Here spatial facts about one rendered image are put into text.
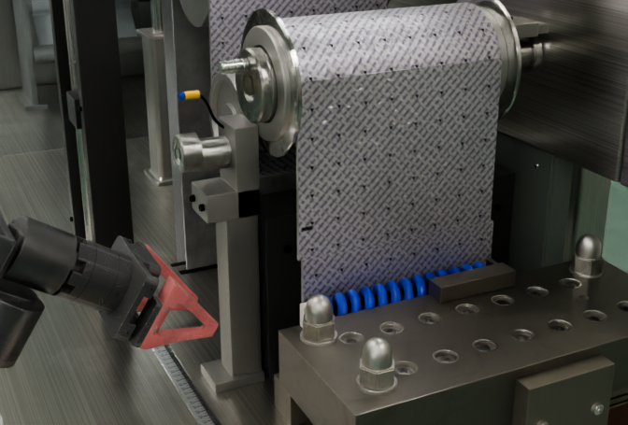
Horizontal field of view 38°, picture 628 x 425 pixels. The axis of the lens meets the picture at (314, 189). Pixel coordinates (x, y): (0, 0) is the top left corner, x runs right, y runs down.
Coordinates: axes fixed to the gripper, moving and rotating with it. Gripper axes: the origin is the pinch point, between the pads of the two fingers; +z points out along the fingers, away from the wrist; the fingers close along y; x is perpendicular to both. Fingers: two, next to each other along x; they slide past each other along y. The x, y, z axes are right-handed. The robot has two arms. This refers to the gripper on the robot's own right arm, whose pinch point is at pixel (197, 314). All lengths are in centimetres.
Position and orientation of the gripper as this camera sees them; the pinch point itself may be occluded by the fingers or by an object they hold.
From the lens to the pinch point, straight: 90.8
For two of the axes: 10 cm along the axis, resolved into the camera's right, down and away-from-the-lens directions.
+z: 7.6, 3.7, 5.3
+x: 4.9, -8.7, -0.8
